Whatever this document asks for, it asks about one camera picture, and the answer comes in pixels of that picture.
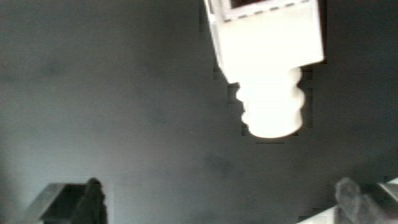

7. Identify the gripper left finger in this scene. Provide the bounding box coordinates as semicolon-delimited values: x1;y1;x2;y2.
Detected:
22;178;108;224

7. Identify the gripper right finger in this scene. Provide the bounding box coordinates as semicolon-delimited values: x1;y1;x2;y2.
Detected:
333;178;398;224

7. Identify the white table leg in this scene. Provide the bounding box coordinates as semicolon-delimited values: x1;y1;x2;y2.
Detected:
203;0;323;138

